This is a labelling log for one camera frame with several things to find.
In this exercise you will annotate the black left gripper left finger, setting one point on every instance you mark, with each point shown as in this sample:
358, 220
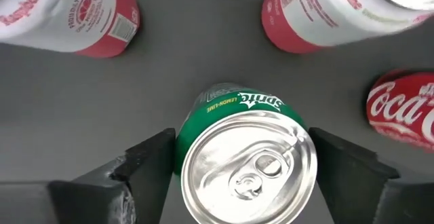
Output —
84, 203

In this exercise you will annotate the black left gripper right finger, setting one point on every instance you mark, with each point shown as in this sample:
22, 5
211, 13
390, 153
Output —
373, 200

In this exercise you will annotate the green Sprite can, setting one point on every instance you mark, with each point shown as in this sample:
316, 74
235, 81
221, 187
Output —
244, 169

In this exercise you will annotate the white and red Spindrift can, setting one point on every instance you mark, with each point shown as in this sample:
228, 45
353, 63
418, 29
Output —
322, 13
51, 13

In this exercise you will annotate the red Coca-Cola can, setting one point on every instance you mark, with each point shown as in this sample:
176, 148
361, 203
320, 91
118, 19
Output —
400, 112

